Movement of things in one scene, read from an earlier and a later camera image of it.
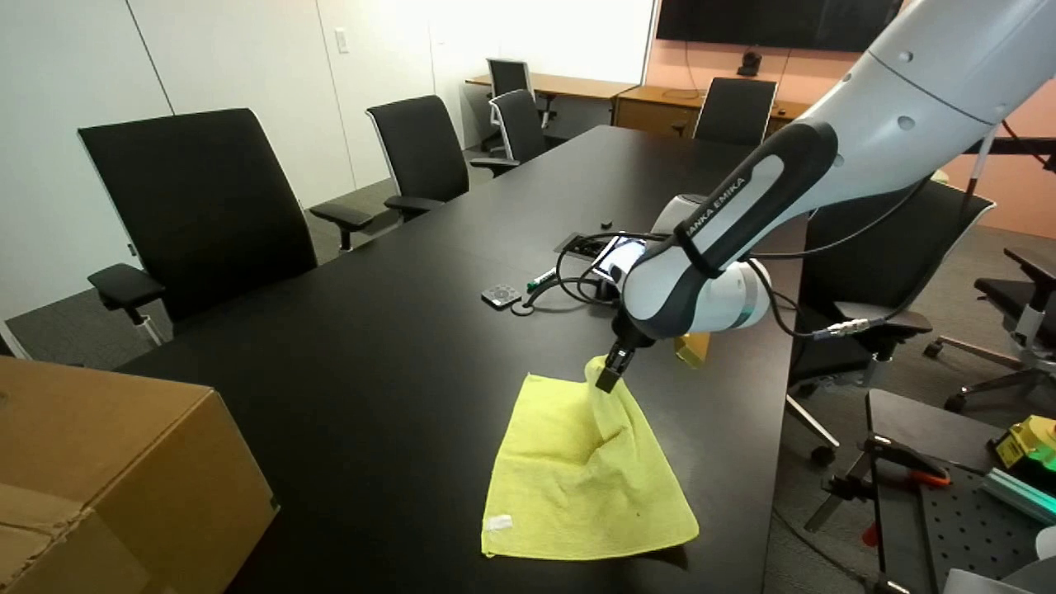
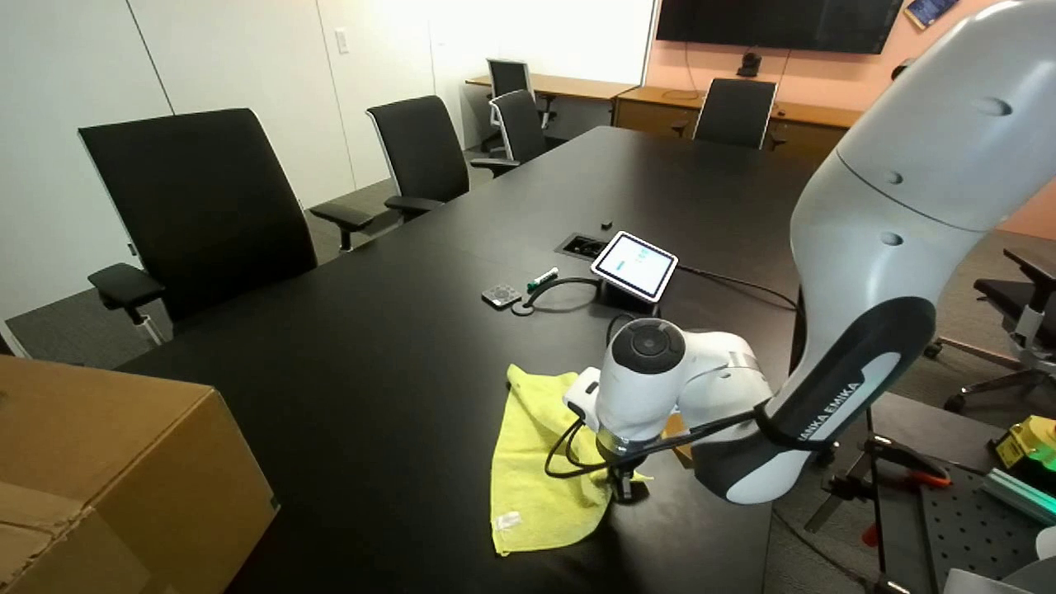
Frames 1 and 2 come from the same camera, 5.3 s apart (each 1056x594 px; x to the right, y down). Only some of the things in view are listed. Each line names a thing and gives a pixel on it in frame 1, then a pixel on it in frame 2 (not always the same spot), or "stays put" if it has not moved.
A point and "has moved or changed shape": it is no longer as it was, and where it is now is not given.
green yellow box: (1030, 438) stays put
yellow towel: (577, 473) has moved or changed shape
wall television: (786, 24) stays put
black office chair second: (425, 153) stays put
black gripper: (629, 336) -> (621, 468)
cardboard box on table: (119, 484) stays put
